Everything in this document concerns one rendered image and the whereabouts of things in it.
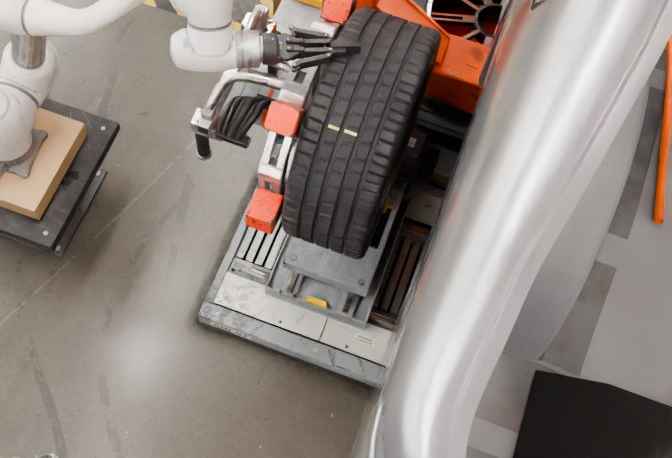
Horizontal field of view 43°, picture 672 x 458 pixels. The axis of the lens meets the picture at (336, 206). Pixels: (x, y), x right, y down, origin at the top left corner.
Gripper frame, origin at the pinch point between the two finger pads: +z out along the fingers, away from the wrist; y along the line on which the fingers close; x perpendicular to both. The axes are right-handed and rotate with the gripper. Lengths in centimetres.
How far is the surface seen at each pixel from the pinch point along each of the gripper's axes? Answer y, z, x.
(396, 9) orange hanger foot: -42, 23, -35
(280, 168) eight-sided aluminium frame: 19.8, -16.2, -22.6
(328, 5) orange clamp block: -21.4, -1.5, -9.1
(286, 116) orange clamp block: 15.7, -15.1, -5.6
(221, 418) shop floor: 55, -35, -124
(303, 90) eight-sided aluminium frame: 6.5, -10.2, -8.0
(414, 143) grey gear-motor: -19, 32, -75
